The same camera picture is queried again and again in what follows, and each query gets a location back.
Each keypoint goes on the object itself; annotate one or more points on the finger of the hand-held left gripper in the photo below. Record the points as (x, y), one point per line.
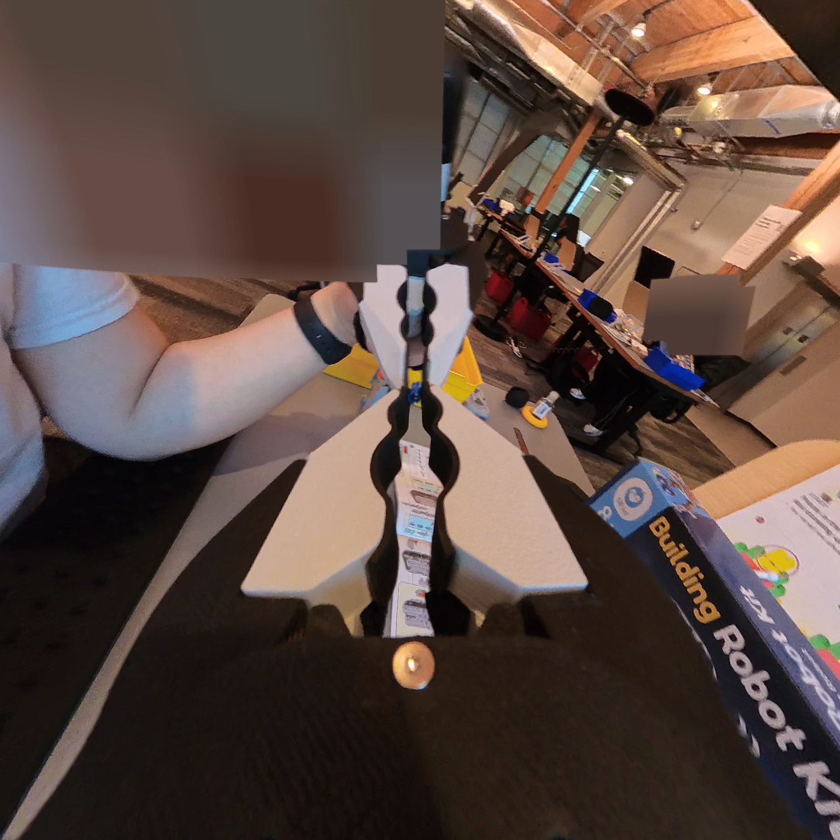
(384, 315)
(453, 308)

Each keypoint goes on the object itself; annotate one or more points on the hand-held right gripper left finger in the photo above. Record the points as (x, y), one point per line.
(315, 525)

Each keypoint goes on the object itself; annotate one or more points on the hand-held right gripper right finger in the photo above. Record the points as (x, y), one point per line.
(512, 525)

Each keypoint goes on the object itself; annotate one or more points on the blue pin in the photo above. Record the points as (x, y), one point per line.
(413, 394)

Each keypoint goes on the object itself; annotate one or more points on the person's left forearm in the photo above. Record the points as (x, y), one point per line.
(197, 387)

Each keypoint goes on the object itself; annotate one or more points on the grey desk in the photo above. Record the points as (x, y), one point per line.
(308, 407)

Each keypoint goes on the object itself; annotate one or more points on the person's left hand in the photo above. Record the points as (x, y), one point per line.
(338, 305)

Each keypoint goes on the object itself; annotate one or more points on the red container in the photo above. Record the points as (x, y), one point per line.
(528, 321)
(499, 287)

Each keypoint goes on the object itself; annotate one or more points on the yellow plastic bin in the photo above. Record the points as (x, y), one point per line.
(354, 371)

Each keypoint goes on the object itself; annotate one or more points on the black wristband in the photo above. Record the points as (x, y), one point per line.
(318, 334)

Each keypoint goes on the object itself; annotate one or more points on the brown wooden strip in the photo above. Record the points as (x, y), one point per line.
(521, 441)

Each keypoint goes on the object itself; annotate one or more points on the instruction booklet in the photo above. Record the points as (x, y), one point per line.
(415, 525)

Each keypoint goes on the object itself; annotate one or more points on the black rounded object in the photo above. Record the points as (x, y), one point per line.
(516, 397)

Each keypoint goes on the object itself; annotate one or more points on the hand sanitizer bottle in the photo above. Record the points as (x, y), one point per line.
(547, 407)

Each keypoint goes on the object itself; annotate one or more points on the blue plastic bin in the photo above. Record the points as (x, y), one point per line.
(669, 371)
(594, 303)

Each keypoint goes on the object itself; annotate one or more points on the long wooden table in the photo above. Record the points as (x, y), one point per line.
(620, 344)

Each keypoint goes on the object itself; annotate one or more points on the black monitor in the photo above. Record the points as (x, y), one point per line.
(656, 266)

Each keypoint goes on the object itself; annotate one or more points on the dark blue toy box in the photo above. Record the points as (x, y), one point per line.
(722, 630)

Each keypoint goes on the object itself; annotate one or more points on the cardboard box with block print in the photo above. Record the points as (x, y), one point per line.
(787, 525)

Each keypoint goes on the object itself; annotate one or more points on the white paper notice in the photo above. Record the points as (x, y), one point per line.
(761, 236)

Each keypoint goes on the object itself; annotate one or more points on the silver air duct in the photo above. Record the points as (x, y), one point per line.
(754, 111)

